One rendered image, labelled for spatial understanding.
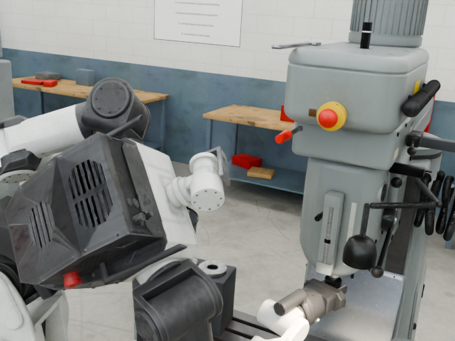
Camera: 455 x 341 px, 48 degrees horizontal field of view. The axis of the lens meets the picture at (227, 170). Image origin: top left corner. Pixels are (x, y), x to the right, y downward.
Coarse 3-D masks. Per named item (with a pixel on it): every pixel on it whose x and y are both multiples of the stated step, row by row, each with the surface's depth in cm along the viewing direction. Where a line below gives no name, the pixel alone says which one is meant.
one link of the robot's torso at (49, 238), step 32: (128, 128) 100; (64, 160) 93; (96, 160) 90; (128, 160) 95; (160, 160) 109; (32, 192) 97; (64, 192) 91; (96, 192) 89; (128, 192) 91; (160, 192) 102; (32, 224) 96; (64, 224) 91; (96, 224) 87; (128, 224) 86; (160, 224) 96; (32, 256) 96; (64, 256) 90; (96, 256) 90; (128, 256) 97; (160, 256) 91; (192, 256) 106; (64, 288) 103
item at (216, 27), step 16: (160, 0) 621; (176, 0) 611; (192, 0) 602; (208, 0) 593; (224, 0) 584; (240, 0) 575; (160, 16) 626; (176, 16) 617; (192, 16) 607; (208, 16) 598; (224, 16) 589; (240, 16) 580; (160, 32) 632; (176, 32) 622; (192, 32) 612; (208, 32) 603; (224, 32) 594; (240, 32) 585
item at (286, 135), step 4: (296, 128) 119; (300, 128) 121; (284, 132) 113; (288, 132) 113; (292, 132) 116; (296, 132) 118; (276, 136) 111; (280, 136) 110; (284, 136) 111; (288, 136) 113; (276, 140) 111; (280, 140) 110; (284, 140) 111
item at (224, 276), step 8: (200, 264) 162; (208, 264) 162; (216, 264) 163; (224, 264) 163; (208, 272) 158; (216, 272) 158; (224, 272) 159; (232, 272) 161; (216, 280) 156; (224, 280) 156; (232, 280) 163; (224, 288) 155; (232, 288) 164; (224, 296) 157; (232, 296) 166; (224, 304) 158; (232, 304) 167; (224, 312) 160; (232, 312) 169; (216, 320) 158; (224, 320) 161; (216, 328) 159; (224, 328) 162
